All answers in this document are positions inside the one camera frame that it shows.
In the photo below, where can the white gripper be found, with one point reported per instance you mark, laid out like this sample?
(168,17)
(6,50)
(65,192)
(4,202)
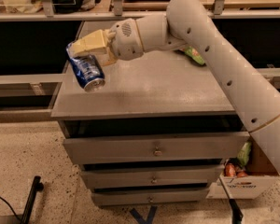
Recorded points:
(126,40)

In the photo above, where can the blue pepsi can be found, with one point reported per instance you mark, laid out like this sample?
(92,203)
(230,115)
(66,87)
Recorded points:
(87,71)

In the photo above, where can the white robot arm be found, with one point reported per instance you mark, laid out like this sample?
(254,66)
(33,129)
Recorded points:
(186,23)

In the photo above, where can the grey metal railing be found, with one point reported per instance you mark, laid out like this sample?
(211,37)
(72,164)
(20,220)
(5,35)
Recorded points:
(119,9)

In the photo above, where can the grey drawer cabinet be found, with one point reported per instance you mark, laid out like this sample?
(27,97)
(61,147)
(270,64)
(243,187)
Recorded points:
(161,93)

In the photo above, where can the top grey drawer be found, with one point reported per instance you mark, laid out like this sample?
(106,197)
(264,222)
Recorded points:
(169,147)

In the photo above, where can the grey drawer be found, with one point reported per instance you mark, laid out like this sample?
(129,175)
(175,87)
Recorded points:
(169,147)
(151,177)
(149,196)

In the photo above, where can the black bar on floor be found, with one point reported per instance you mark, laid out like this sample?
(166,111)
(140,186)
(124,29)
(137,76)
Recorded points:
(37,186)

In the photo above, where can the middle grey drawer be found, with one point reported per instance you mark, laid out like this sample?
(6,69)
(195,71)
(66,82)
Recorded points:
(151,177)

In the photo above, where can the bottom grey drawer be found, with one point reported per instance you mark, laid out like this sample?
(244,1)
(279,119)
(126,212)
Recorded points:
(149,196)

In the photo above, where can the orange snack packs in box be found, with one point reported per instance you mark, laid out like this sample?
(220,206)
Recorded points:
(232,170)

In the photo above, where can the green snack bag in box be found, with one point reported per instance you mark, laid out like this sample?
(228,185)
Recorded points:
(243,155)

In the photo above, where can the cardboard box with snacks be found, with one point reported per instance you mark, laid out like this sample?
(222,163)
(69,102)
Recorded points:
(261,174)

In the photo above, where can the black tool handle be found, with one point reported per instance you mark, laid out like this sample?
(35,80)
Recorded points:
(237,215)

